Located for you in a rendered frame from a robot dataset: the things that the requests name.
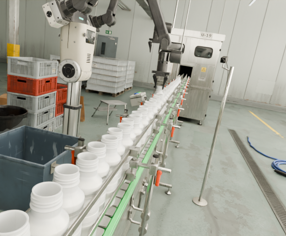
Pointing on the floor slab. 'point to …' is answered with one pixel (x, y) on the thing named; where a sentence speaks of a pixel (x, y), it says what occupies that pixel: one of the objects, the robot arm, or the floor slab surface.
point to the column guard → (13, 50)
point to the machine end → (195, 69)
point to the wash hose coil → (281, 164)
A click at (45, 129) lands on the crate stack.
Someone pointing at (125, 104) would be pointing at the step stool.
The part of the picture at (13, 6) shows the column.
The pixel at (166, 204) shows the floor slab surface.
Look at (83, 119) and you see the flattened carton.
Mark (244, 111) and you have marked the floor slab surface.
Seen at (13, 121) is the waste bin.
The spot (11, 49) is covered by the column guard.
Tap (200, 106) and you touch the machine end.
